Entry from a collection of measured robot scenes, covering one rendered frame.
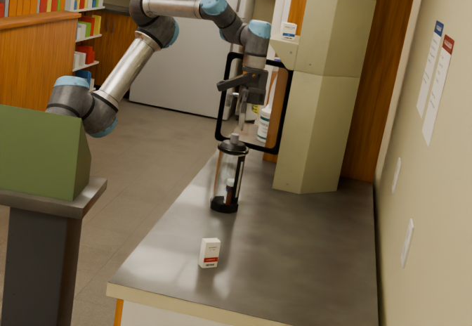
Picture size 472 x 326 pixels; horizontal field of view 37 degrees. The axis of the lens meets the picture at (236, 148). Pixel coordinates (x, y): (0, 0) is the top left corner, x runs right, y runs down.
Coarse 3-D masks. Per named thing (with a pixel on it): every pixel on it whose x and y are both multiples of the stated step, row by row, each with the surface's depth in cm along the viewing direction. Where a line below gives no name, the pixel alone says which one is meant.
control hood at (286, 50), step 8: (272, 40) 264; (280, 40) 265; (288, 40) 269; (296, 40) 274; (280, 48) 264; (288, 48) 263; (296, 48) 263; (280, 56) 264; (288, 56) 264; (288, 64) 265
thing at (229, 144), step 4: (232, 136) 239; (236, 136) 239; (224, 140) 242; (228, 140) 243; (232, 140) 239; (236, 140) 239; (220, 144) 241; (224, 144) 239; (228, 144) 238; (232, 144) 239; (236, 144) 239; (240, 144) 240; (244, 144) 241; (228, 148) 237; (232, 148) 237; (236, 148) 237; (240, 148) 238; (244, 148) 239
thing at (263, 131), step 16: (240, 64) 303; (272, 80) 300; (272, 96) 301; (224, 112) 310; (256, 112) 305; (272, 112) 303; (224, 128) 312; (256, 128) 307; (272, 128) 304; (256, 144) 308; (272, 144) 306
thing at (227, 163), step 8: (224, 152) 238; (224, 160) 239; (232, 160) 238; (216, 168) 243; (224, 168) 239; (232, 168) 239; (216, 176) 242; (224, 176) 240; (232, 176) 240; (216, 184) 242; (224, 184) 240; (232, 184) 240; (216, 192) 242; (224, 192) 241; (216, 200) 243; (224, 200) 242
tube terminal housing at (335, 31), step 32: (320, 0) 257; (352, 0) 260; (320, 32) 260; (352, 32) 265; (320, 64) 263; (352, 64) 270; (320, 96) 266; (352, 96) 276; (288, 128) 270; (320, 128) 271; (288, 160) 274; (320, 160) 277; (320, 192) 282
